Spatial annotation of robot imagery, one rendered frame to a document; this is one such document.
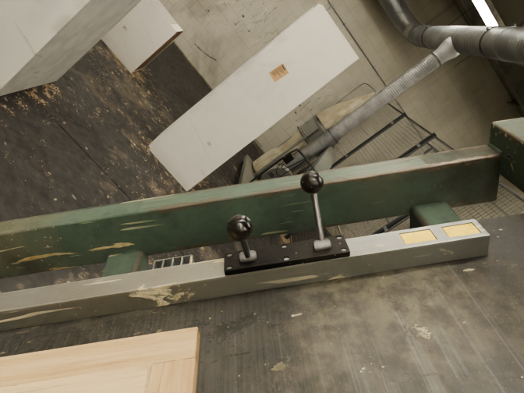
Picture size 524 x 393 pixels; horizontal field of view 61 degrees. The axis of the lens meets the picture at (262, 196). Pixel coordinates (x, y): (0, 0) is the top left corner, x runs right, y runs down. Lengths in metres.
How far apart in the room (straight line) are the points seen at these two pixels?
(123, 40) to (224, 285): 4.97
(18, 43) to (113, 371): 2.54
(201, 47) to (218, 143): 4.52
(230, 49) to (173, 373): 8.10
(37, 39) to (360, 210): 2.36
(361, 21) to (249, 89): 4.78
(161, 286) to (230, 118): 3.56
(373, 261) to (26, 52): 2.58
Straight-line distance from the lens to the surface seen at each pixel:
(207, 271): 0.73
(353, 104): 6.35
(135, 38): 5.53
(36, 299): 0.82
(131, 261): 0.95
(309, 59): 4.14
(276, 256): 0.71
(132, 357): 0.67
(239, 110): 4.20
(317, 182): 0.70
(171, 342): 0.66
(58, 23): 2.91
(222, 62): 8.60
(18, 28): 3.01
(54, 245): 1.03
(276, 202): 0.92
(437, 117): 9.22
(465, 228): 0.79
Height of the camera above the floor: 1.65
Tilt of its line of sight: 14 degrees down
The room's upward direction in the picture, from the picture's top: 54 degrees clockwise
